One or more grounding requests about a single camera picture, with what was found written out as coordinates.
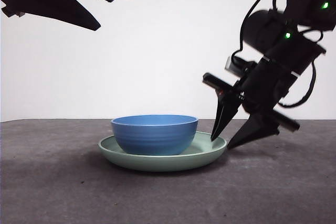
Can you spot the green plate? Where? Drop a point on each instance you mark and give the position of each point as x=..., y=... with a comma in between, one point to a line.
x=162, y=165

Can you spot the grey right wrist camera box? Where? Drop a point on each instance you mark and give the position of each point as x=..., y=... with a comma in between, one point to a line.
x=229, y=66

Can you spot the blue bowl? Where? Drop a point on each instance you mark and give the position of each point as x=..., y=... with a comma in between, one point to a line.
x=155, y=137

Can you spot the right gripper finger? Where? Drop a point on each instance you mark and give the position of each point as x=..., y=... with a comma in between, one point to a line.
x=227, y=108
x=256, y=129

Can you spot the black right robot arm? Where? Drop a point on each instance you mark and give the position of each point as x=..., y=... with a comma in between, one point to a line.
x=262, y=30

